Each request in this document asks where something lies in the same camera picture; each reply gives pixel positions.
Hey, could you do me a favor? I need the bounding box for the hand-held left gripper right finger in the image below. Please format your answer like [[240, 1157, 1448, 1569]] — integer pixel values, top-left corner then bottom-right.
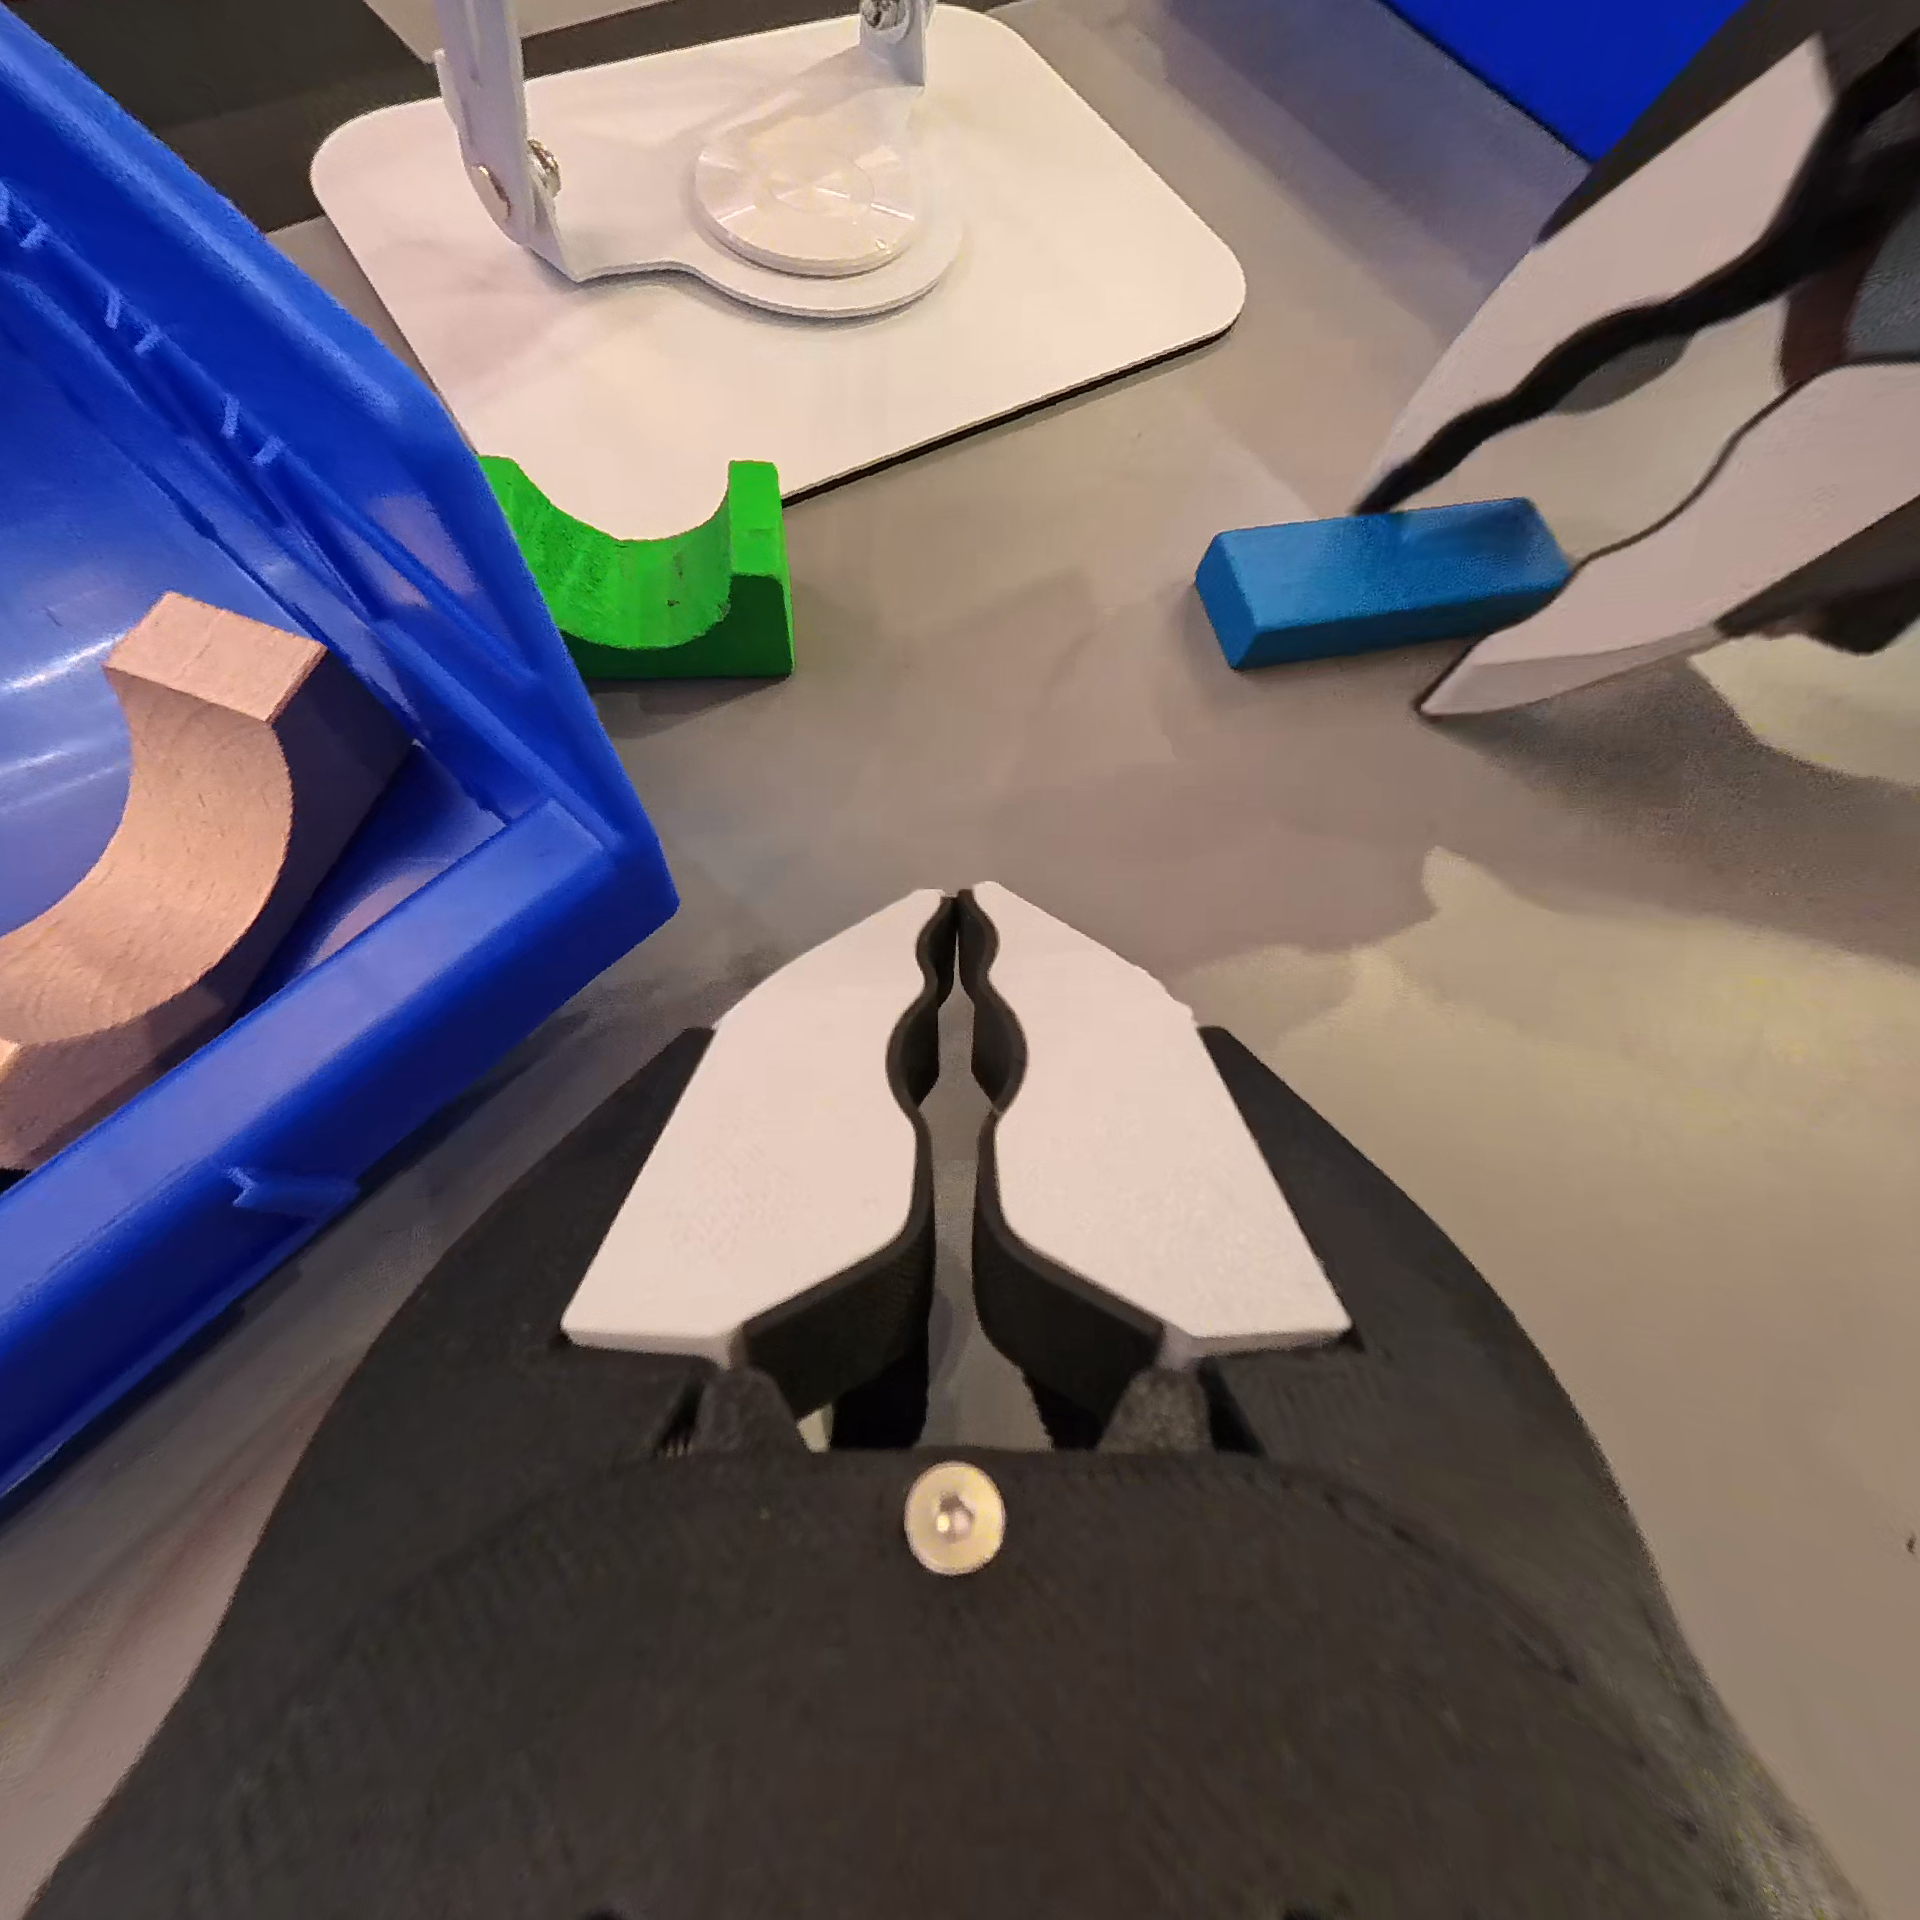
[[961, 883, 1356, 1451]]

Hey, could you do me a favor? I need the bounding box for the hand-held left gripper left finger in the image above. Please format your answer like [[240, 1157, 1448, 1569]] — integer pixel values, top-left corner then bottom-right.
[[559, 886, 962, 1444]]

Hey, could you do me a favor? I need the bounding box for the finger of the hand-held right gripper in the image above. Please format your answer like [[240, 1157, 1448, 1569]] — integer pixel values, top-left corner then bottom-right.
[[1352, 30, 1843, 522], [1417, 357, 1920, 721]]

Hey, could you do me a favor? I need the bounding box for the blue plastic bin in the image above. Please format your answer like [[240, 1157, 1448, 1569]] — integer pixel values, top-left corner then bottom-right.
[[0, 17, 681, 1501], [1380, 0, 1753, 162]]

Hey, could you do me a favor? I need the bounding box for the blue wooden block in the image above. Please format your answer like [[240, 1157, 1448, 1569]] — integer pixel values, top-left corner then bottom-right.
[[1196, 499, 1572, 673]]

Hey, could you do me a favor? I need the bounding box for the green wooden block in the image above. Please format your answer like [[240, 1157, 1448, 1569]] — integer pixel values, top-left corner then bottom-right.
[[479, 454, 798, 682]]

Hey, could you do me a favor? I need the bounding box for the natural wooden arch block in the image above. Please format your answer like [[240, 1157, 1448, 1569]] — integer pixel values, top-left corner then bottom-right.
[[0, 593, 414, 1173]]

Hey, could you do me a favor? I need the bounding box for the white document stand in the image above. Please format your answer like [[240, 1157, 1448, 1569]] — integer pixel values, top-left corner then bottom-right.
[[311, 0, 1248, 506]]

